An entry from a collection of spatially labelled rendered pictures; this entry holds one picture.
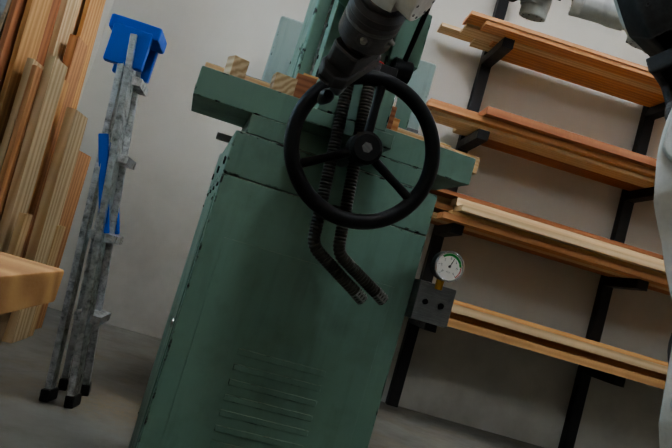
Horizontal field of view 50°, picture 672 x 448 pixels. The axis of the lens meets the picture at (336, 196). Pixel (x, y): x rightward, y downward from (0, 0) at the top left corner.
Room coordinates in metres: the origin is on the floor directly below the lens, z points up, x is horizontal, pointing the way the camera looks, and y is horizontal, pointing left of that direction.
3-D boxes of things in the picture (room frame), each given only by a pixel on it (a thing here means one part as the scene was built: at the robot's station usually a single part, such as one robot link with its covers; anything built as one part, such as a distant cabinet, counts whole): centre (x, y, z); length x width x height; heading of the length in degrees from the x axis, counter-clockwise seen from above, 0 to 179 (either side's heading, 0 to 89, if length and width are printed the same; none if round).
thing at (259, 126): (1.54, 0.03, 0.82); 0.40 x 0.21 x 0.04; 101
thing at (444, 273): (1.45, -0.25, 0.65); 0.06 x 0.04 x 0.08; 101
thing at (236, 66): (1.43, 0.27, 0.92); 0.03 x 0.03 x 0.05; 34
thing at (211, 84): (1.49, 0.04, 0.87); 0.61 x 0.30 x 0.06; 101
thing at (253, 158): (1.72, 0.07, 0.76); 0.57 x 0.45 x 0.09; 11
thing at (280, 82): (1.44, 0.17, 0.92); 0.05 x 0.04 x 0.04; 108
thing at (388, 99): (1.41, 0.02, 0.91); 0.15 x 0.14 x 0.09; 101
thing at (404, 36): (1.84, -0.06, 1.23); 0.09 x 0.08 x 0.15; 11
